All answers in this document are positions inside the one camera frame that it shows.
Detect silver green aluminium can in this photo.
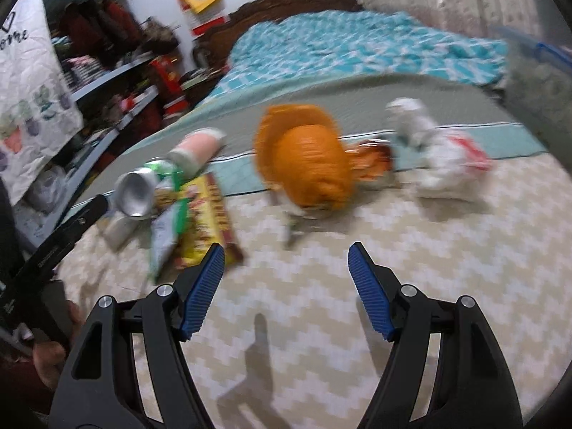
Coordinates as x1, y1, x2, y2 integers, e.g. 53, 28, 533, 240
115, 156, 184, 219

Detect grey metal shelf rack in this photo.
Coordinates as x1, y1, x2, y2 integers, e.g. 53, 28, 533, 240
13, 0, 182, 251

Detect green white snack packet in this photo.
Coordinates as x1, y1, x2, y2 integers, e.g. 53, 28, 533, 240
147, 172, 193, 284

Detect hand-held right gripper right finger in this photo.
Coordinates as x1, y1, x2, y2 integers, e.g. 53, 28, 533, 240
347, 241, 523, 429

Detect person's left hand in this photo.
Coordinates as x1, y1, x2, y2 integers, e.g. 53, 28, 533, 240
32, 301, 87, 389

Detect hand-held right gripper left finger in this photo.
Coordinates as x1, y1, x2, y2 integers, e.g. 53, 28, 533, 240
48, 242, 226, 429

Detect yellow red flat carton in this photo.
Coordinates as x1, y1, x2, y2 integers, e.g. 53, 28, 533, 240
154, 173, 246, 271

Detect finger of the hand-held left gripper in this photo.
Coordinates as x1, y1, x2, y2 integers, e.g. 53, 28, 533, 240
13, 195, 110, 283

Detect beige zigzag bed mat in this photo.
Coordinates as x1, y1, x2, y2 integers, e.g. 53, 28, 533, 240
58, 152, 564, 429

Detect carved wooden headboard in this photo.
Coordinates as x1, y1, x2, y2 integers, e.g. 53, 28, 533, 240
193, 0, 365, 70

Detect grey green quilted bedspread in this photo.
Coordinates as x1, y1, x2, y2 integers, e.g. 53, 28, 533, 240
58, 71, 550, 215

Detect white red plastic bag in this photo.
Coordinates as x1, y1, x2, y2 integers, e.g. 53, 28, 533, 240
409, 127, 494, 202

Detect white printed cloth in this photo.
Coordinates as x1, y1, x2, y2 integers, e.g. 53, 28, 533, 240
0, 0, 85, 206

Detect teal patterned pillow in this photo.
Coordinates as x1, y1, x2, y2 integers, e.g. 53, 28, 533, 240
206, 11, 510, 99

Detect red gift box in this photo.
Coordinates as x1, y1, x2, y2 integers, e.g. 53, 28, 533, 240
149, 54, 186, 114

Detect person's left forearm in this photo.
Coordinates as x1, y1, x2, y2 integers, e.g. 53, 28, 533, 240
0, 357, 54, 429

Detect clear storage box blue latch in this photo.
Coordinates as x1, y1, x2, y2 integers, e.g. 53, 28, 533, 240
492, 24, 572, 99

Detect orange snack wrapper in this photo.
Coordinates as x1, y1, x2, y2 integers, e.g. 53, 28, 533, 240
342, 138, 396, 186

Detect white tissue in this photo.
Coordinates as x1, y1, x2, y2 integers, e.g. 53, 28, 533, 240
385, 97, 441, 148

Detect orange plush toy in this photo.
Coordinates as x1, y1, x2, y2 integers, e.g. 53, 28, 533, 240
252, 104, 355, 213

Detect pink white paper cup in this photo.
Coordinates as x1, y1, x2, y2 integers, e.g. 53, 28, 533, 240
167, 127, 228, 177

